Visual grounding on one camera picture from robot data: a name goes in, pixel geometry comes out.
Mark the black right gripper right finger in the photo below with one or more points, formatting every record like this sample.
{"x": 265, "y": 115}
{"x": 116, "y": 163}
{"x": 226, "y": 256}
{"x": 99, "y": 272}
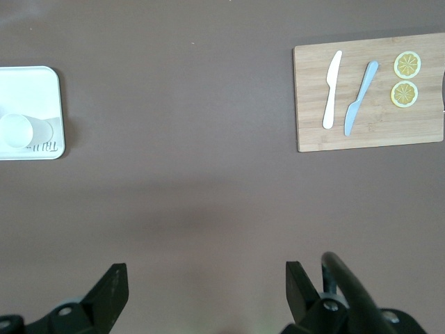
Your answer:
{"x": 302, "y": 299}

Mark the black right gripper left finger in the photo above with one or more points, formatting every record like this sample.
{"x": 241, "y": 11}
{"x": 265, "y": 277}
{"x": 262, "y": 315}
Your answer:
{"x": 111, "y": 292}

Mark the white plastic cup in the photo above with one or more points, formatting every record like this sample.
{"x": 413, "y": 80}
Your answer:
{"x": 15, "y": 130}

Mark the bamboo cutting board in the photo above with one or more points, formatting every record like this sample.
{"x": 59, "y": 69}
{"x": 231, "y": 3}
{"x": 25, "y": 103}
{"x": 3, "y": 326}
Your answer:
{"x": 375, "y": 132}

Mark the grey plastic knife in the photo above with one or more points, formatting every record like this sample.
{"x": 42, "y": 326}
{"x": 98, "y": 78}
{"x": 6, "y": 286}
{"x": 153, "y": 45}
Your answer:
{"x": 359, "y": 95}

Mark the white plastic knife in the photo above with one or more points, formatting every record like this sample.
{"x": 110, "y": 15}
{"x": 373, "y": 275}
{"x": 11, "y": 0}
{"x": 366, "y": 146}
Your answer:
{"x": 332, "y": 87}

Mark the cream tray with bear print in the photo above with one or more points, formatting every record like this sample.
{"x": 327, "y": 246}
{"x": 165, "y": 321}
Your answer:
{"x": 31, "y": 90}

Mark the yellow lemon slice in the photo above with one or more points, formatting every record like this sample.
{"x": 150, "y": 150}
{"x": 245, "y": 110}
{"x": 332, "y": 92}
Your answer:
{"x": 407, "y": 65}
{"x": 404, "y": 94}

